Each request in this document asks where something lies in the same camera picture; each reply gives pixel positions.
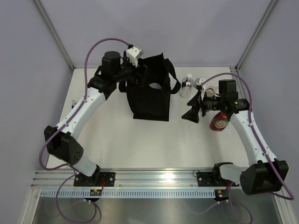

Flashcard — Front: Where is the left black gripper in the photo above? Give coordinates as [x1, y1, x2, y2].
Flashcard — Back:
[113, 51, 152, 87]

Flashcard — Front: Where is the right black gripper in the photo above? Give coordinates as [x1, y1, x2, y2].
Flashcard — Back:
[182, 90, 225, 123]

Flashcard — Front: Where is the cream lotion bottle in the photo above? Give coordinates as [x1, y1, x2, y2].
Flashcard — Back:
[149, 83, 162, 90]

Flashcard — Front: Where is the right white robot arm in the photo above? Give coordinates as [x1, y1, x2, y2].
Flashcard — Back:
[182, 78, 289, 195]

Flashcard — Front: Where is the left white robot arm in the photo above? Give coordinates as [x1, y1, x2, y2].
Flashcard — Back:
[44, 47, 143, 186]

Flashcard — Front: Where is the black canvas tote bag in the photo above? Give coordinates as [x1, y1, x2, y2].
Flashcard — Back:
[119, 54, 181, 122]

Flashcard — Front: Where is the grey-green pump bottle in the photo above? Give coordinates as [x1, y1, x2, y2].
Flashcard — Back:
[206, 86, 220, 97]

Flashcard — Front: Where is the silver metal bottle white cap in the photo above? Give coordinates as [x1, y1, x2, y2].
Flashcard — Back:
[179, 74, 194, 98]

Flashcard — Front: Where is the dark red Fairy bottle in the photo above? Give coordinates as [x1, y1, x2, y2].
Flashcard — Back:
[210, 112, 229, 132]

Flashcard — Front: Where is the orange bottle blue cap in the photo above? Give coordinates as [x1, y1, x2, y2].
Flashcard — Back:
[71, 100, 77, 108]

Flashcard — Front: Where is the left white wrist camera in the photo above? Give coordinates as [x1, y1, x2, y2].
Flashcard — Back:
[126, 46, 143, 68]

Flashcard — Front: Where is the right aluminium frame post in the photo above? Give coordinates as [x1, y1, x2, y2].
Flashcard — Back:
[235, 0, 279, 72]

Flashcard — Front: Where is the aluminium frame post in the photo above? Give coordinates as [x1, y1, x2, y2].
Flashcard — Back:
[235, 0, 279, 72]
[32, 0, 76, 71]

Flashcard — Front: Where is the left aluminium frame post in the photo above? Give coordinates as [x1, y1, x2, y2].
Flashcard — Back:
[32, 0, 76, 71]

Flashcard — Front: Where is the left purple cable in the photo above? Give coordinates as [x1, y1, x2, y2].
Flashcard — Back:
[38, 38, 131, 171]

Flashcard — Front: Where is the aluminium mounting rail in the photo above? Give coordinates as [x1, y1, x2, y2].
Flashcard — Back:
[30, 169, 285, 189]

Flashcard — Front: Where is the white slotted cable duct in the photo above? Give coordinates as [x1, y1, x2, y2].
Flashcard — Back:
[41, 189, 215, 198]

